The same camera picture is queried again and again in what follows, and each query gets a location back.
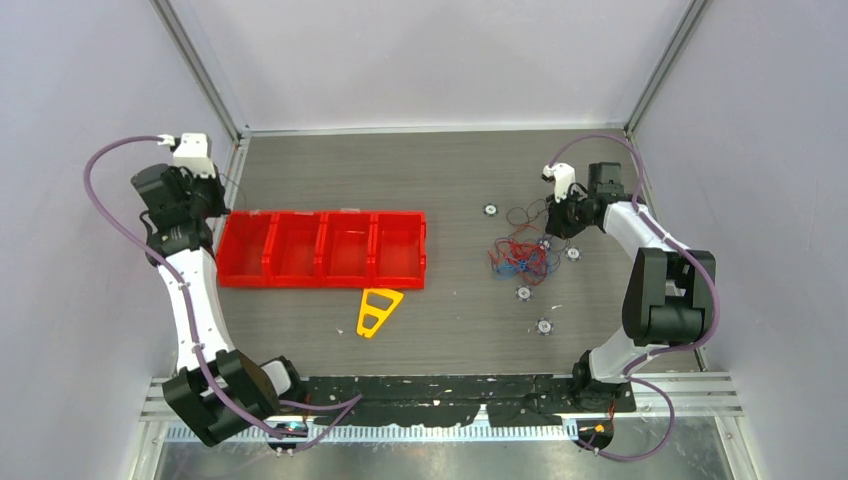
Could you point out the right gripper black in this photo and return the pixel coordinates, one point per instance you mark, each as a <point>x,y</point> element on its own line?
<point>556,223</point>

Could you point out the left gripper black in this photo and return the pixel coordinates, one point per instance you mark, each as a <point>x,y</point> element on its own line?
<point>184,177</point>

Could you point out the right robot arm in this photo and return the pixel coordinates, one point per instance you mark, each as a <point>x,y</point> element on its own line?
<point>668,303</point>

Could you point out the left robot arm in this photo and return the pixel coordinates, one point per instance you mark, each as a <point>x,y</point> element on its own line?
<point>218,391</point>

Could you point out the poker chip right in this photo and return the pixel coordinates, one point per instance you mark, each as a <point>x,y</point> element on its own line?
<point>572,253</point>

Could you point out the poker chip top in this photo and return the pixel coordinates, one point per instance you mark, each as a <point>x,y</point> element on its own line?
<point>490,210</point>

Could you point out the poker chip lower middle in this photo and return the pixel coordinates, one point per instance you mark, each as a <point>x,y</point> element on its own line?
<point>524,293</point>

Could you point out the poker chip bottom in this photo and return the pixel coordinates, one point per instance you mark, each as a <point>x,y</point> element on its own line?
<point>544,327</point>

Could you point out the red four-compartment bin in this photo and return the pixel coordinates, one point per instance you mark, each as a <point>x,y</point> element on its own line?
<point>323,249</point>

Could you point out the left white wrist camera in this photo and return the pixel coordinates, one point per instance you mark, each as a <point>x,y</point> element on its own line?
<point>191,152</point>

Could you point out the aluminium front rail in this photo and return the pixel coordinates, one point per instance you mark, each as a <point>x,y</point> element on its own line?
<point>709,398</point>

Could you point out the yellow triangular plastic frame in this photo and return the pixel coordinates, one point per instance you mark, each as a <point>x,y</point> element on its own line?
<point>376,306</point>

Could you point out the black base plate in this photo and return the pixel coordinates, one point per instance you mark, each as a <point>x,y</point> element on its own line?
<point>451,400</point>

